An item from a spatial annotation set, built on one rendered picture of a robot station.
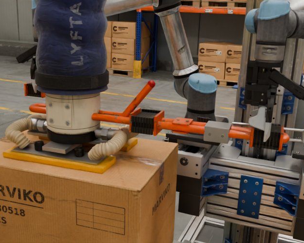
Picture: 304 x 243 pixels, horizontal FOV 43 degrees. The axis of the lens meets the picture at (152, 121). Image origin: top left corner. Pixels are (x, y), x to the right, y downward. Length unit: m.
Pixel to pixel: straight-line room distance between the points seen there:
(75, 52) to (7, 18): 11.57
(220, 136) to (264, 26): 0.31
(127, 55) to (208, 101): 7.55
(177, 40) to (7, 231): 0.97
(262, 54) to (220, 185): 0.74
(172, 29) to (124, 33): 7.43
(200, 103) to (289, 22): 0.63
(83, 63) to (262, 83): 0.50
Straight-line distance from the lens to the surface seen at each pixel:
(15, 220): 1.28
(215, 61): 8.43
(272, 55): 1.05
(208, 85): 1.57
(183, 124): 1.11
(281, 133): 1.07
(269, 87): 1.07
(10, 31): 12.65
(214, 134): 1.10
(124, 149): 1.28
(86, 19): 1.14
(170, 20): 1.64
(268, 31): 1.05
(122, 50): 9.12
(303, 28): 1.11
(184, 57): 1.68
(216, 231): 2.55
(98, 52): 1.17
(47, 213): 1.20
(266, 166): 1.61
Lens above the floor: 1.53
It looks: 16 degrees down
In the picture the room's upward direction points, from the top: 2 degrees clockwise
